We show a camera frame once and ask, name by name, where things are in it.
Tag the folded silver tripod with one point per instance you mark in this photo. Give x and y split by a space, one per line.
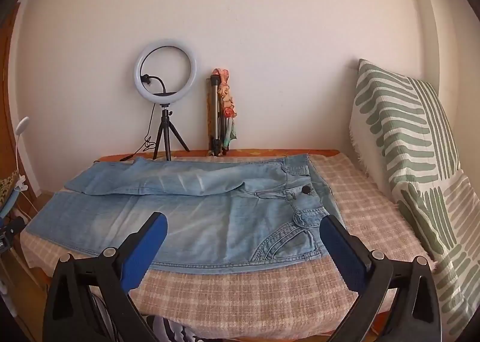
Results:
213 113

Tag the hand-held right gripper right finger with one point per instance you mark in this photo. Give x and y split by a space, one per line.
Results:
343 252

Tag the white clip lamp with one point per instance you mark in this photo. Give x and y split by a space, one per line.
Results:
23 123

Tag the blue denim pants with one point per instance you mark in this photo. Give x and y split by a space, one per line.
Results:
210 222

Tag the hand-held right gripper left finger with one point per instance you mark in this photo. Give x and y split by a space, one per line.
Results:
146 248

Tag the striped cloth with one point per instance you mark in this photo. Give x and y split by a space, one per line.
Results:
165 329

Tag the folded tripod with orange scarf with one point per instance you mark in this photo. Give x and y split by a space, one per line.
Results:
227 96

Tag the leopard print cushion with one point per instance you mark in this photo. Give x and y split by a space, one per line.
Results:
7 185

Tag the wooden door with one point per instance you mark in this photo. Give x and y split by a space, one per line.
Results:
9 101

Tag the small black tripod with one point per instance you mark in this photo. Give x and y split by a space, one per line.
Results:
165 128

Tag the blue chair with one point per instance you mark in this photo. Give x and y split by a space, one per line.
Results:
7 205

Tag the beige checked blanket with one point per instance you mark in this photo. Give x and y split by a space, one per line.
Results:
243 297

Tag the green patterned pillow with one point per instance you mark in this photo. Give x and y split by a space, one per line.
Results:
405 131

